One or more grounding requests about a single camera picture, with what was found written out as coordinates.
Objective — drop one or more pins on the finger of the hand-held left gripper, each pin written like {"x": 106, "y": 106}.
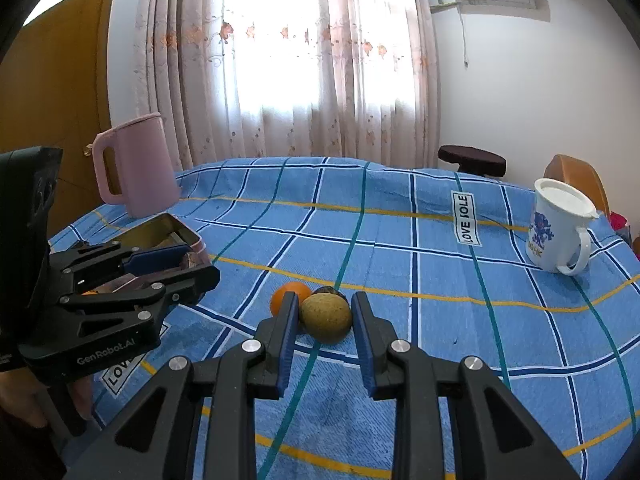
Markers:
{"x": 190, "y": 282}
{"x": 152, "y": 257}

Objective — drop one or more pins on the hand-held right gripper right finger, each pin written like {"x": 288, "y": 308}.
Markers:
{"x": 362, "y": 345}

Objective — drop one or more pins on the sheer floral curtain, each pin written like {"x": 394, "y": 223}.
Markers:
{"x": 300, "y": 70}

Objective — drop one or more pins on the pink electric kettle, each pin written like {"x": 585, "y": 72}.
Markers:
{"x": 145, "y": 165}

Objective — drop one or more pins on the wooden door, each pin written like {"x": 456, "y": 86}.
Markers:
{"x": 55, "y": 85}

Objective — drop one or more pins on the white mug with blue print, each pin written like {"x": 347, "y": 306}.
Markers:
{"x": 550, "y": 240}

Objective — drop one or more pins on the person's left hand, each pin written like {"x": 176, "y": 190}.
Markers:
{"x": 82, "y": 395}

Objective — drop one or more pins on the orange chair back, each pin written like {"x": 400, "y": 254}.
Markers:
{"x": 575, "y": 172}

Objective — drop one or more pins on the dark water chestnut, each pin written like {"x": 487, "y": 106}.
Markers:
{"x": 327, "y": 291}

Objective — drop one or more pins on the pink metal tin box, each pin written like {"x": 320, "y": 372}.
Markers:
{"x": 150, "y": 227}

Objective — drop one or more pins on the small orange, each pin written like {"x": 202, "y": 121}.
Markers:
{"x": 279, "y": 297}

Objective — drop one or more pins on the blue plaid tablecloth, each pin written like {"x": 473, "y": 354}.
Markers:
{"x": 400, "y": 270}

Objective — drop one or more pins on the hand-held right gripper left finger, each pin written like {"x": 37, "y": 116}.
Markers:
{"x": 289, "y": 345}

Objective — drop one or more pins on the dark round stool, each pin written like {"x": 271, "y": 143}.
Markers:
{"x": 472, "y": 159}

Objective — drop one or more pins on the tan longan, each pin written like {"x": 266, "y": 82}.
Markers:
{"x": 325, "y": 317}

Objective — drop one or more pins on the red cloth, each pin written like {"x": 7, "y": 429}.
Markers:
{"x": 621, "y": 224}

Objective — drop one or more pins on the brass door knob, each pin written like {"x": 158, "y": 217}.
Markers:
{"x": 89, "y": 149}

